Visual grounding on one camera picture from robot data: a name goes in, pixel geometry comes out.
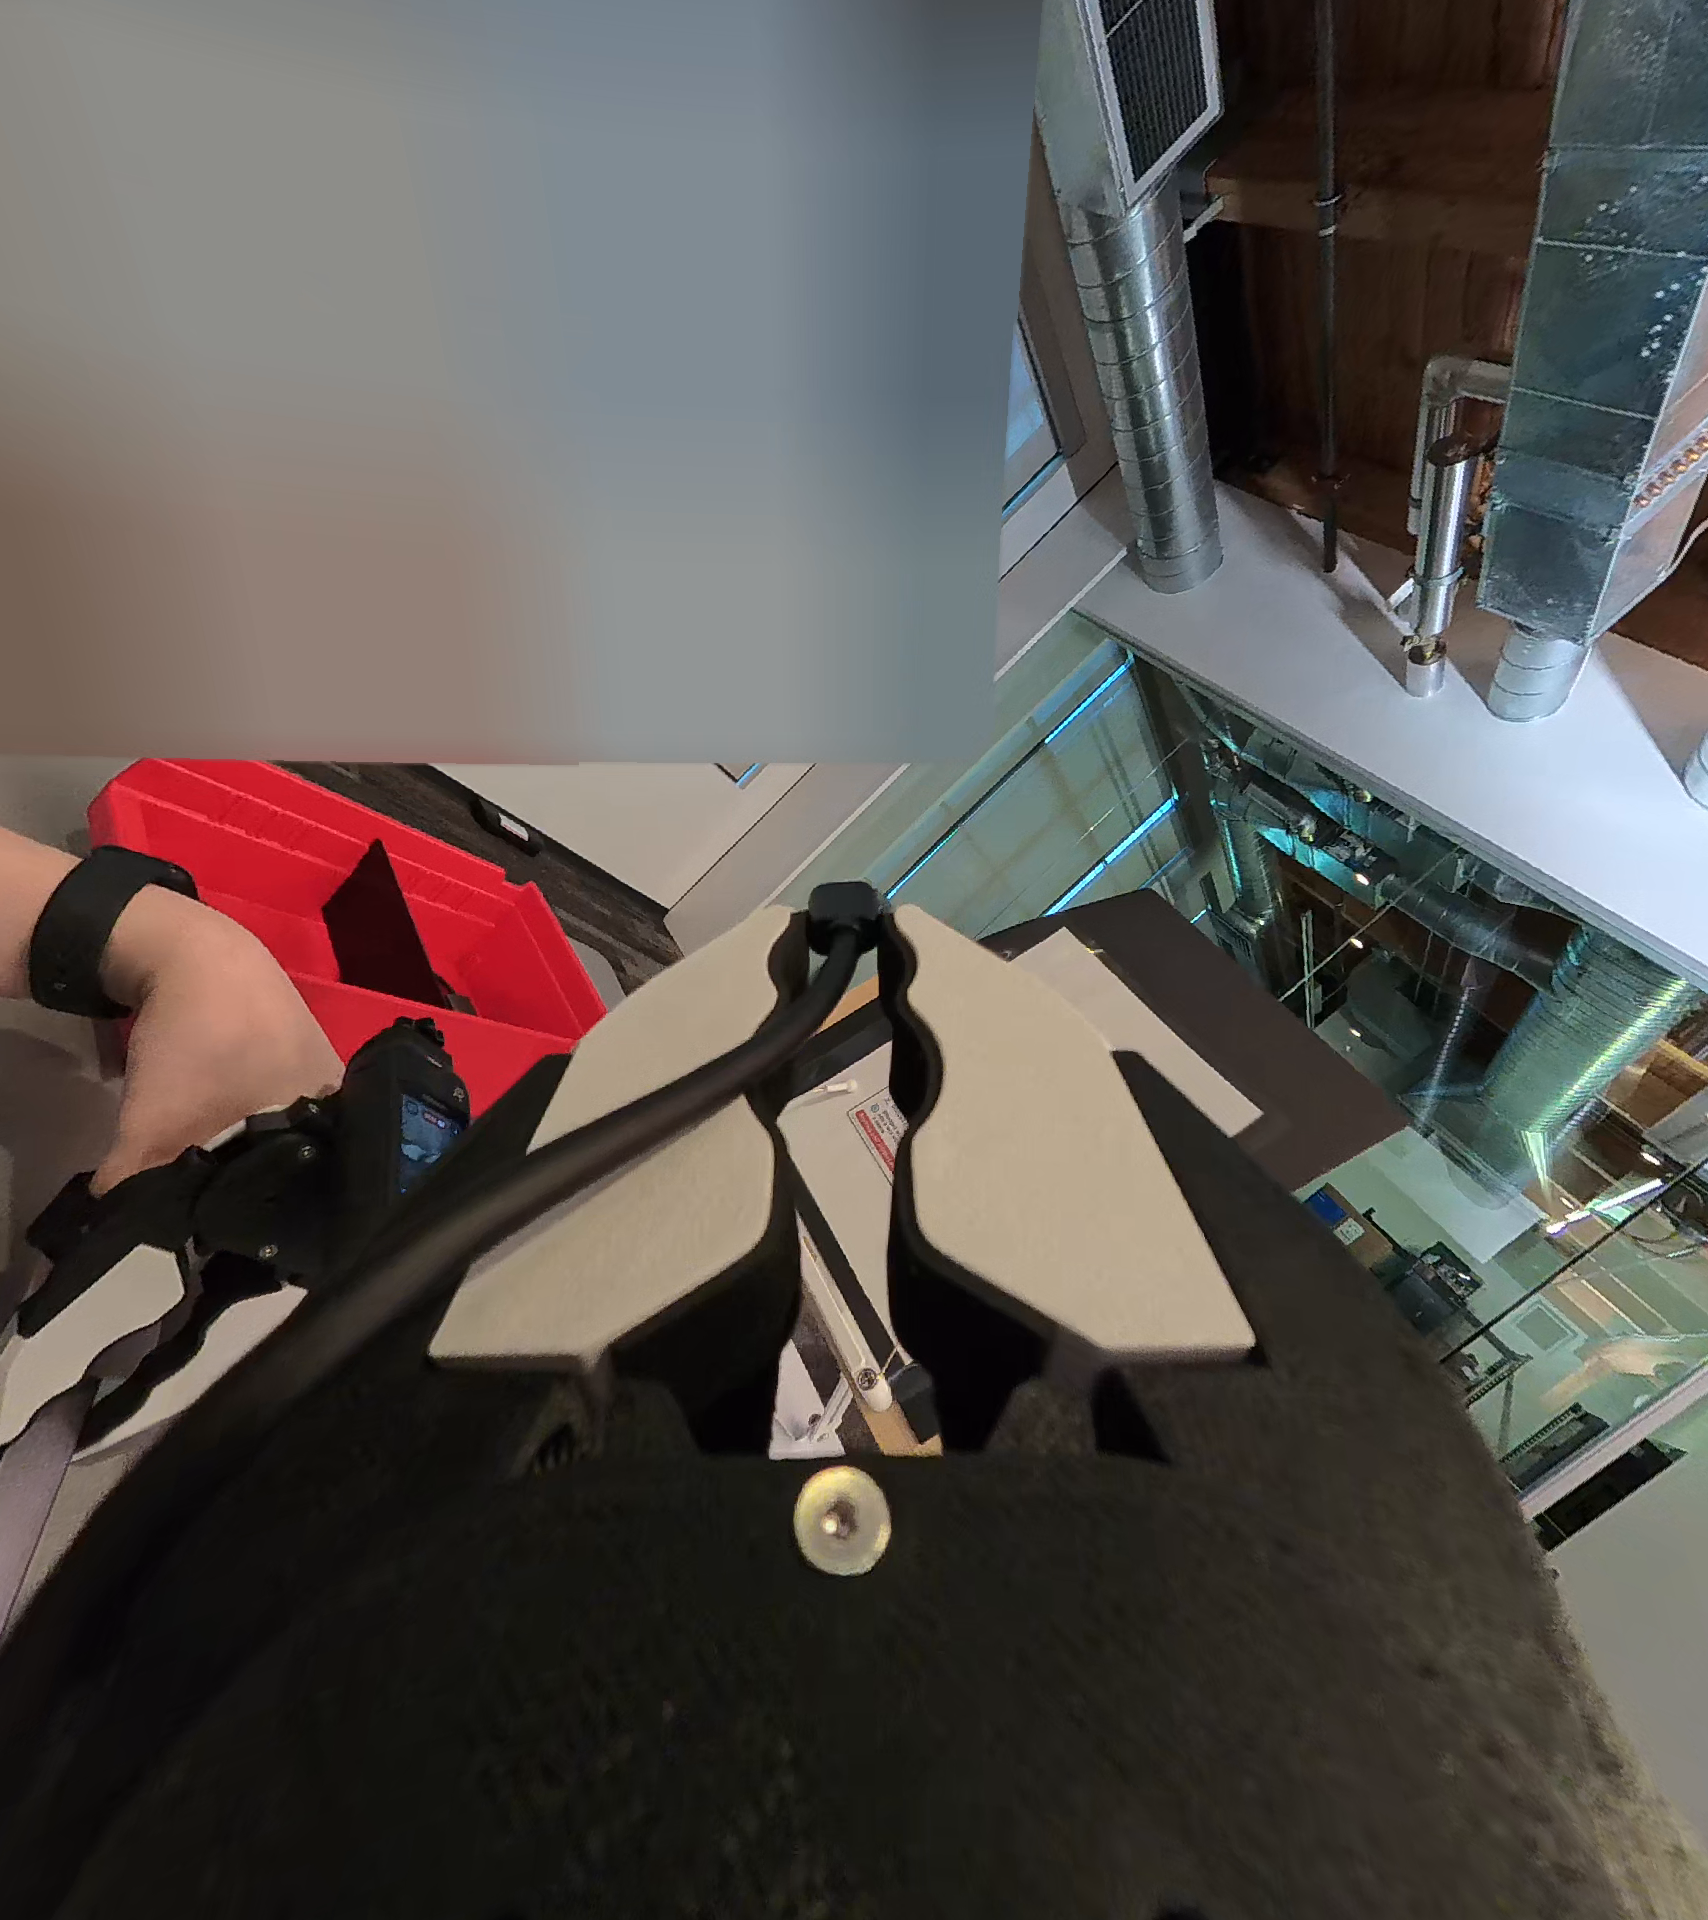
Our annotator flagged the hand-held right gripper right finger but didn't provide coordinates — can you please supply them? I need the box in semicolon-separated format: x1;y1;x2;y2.
881;903;1265;1459

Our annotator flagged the metal vent grille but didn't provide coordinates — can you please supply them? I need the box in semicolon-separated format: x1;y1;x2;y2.
1079;0;1229;212

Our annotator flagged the silver metal pipe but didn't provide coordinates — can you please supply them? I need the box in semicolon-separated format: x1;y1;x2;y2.
1402;352;1508;697

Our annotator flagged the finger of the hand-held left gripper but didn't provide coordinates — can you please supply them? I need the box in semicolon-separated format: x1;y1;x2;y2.
0;1252;198;1460
80;1279;327;1452

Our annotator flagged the wooden instruction sign board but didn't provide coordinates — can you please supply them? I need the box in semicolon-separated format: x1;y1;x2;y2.
778;893;1412;1459

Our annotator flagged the rectangular metal duct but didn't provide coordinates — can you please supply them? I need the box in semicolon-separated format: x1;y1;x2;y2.
1478;0;1708;720

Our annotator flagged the red plastic bin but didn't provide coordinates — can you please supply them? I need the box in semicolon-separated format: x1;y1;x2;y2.
86;758;607;1125

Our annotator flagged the black wrist watch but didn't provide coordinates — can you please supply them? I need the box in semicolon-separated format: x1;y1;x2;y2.
25;842;202;1023

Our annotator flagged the person's left hand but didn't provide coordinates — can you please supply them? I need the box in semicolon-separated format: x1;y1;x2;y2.
89;897;354;1190

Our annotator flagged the round metal duct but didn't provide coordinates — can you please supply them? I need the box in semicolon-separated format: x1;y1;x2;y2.
1034;0;1231;595

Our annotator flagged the black usb-c cable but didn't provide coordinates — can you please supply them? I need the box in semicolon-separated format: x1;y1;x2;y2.
195;881;885;1412

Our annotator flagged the thin black pipe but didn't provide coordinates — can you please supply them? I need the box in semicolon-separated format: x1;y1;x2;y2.
1303;0;1356;576

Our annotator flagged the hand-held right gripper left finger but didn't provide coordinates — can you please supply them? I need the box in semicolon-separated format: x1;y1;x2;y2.
428;903;803;1459

